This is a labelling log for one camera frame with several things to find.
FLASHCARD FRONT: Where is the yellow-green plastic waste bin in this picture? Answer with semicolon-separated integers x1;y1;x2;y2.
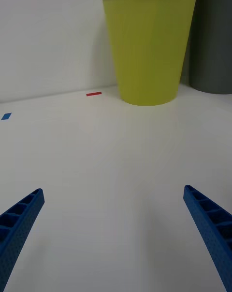
101;0;199;107

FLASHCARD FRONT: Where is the grey plastic waste bin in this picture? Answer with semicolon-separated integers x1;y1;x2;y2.
188;0;232;95

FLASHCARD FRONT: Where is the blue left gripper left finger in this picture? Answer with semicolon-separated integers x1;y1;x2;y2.
0;188;45;292

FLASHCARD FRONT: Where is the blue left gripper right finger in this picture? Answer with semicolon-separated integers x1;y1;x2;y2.
183;184;232;292

